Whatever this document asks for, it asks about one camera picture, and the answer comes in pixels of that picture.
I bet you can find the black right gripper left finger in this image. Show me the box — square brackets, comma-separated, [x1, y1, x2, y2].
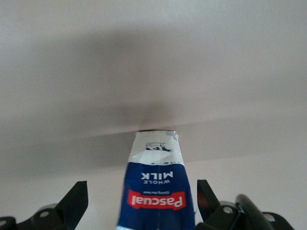
[0, 181, 89, 230]

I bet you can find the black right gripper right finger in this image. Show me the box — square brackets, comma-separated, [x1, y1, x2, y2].
[196, 179, 292, 230]

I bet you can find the blue milk carton green cap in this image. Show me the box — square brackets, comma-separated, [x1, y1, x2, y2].
[116, 130, 200, 230]

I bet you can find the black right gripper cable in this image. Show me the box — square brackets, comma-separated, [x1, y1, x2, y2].
[235, 194, 275, 230]

